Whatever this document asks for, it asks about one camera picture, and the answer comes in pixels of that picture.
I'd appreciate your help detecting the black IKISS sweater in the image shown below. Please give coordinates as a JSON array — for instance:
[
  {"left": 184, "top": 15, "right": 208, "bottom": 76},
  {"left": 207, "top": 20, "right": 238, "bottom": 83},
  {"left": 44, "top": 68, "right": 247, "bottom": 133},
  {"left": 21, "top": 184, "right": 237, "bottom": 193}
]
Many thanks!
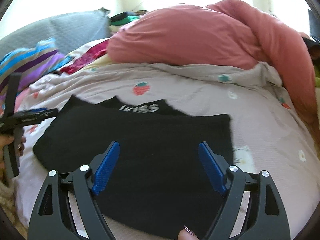
[{"left": 33, "top": 96, "right": 233, "bottom": 239}]

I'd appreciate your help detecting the stack of folded clothes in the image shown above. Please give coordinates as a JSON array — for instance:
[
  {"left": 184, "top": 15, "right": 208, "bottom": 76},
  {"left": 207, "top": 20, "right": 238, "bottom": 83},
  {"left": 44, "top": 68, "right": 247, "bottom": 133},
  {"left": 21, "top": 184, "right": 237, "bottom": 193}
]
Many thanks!
[{"left": 109, "top": 10, "right": 148, "bottom": 34}]

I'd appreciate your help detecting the left hand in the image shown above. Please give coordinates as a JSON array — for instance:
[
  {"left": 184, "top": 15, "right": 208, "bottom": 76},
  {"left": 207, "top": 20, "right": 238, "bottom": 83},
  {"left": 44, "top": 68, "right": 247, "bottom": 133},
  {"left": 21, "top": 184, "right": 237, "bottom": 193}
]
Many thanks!
[{"left": 1, "top": 132, "right": 26, "bottom": 180}]

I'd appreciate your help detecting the right hand thumb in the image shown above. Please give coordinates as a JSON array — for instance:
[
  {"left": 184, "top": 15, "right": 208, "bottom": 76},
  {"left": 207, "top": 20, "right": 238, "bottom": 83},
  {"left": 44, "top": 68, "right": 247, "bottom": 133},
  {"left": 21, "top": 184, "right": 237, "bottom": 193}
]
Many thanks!
[{"left": 177, "top": 225, "right": 199, "bottom": 240}]

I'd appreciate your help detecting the striped purple blue pillow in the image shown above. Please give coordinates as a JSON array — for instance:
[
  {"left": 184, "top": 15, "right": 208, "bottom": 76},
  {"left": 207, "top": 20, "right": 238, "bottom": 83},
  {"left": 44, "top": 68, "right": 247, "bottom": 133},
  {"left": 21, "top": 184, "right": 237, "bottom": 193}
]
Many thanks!
[{"left": 1, "top": 37, "right": 71, "bottom": 114}]

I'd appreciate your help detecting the beige fuzzy left sleeve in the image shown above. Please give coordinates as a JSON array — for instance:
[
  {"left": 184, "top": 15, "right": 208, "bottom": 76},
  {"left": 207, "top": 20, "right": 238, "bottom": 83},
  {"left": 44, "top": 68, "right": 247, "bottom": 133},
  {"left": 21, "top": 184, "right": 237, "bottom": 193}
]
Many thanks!
[{"left": 0, "top": 176, "right": 28, "bottom": 239}]

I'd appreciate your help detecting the pink strawberry print bedsheet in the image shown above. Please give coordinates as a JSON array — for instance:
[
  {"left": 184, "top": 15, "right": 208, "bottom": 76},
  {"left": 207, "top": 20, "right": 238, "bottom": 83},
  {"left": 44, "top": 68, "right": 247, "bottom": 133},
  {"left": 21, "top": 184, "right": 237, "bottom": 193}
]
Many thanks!
[{"left": 21, "top": 57, "right": 319, "bottom": 239}]

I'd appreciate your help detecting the magenta red garment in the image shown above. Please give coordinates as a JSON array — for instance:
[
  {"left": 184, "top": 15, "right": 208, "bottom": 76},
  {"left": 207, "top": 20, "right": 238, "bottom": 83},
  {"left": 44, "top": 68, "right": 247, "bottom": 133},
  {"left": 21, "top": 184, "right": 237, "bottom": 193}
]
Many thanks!
[{"left": 57, "top": 38, "right": 110, "bottom": 75}]

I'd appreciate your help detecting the grey quilted headboard cushion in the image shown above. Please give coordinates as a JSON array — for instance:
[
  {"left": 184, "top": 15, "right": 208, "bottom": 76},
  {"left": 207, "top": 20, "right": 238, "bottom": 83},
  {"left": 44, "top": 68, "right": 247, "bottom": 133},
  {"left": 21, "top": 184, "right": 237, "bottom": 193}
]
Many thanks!
[{"left": 1, "top": 8, "right": 111, "bottom": 58}]

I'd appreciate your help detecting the green garment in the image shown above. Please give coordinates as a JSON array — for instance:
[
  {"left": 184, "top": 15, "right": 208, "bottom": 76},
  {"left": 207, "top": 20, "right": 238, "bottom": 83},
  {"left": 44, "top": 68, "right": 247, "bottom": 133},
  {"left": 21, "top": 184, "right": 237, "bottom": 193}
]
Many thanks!
[{"left": 315, "top": 77, "right": 320, "bottom": 88}]

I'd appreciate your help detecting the dark black garment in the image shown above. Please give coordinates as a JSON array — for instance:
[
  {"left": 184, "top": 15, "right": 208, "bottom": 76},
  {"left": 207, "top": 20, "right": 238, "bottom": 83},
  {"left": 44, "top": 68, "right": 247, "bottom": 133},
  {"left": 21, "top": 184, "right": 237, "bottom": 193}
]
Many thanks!
[{"left": 303, "top": 37, "right": 320, "bottom": 60}]

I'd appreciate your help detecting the salmon pink duvet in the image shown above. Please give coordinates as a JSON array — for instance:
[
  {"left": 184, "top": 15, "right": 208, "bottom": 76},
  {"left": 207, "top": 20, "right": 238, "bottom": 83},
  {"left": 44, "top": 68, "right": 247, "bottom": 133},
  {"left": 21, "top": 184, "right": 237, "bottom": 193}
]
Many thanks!
[{"left": 107, "top": 0, "right": 318, "bottom": 124}]

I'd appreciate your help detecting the black monitor screen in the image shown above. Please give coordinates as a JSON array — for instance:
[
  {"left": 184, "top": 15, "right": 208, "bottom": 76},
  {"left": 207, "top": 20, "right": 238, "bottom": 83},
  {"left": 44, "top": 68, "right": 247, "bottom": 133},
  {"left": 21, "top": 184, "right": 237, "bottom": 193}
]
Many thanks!
[{"left": 308, "top": 10, "right": 320, "bottom": 37}]

